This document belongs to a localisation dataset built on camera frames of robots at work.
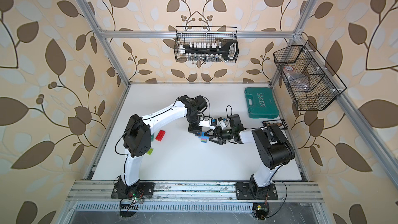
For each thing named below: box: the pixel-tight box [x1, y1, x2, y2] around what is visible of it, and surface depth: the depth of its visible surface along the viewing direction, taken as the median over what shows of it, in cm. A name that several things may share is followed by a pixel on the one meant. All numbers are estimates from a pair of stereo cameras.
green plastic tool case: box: [244, 87, 280, 119], surface depth 104 cm
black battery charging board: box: [261, 121, 283, 128], surface depth 98 cm
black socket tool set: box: [179, 39, 238, 62], surface depth 86 cm
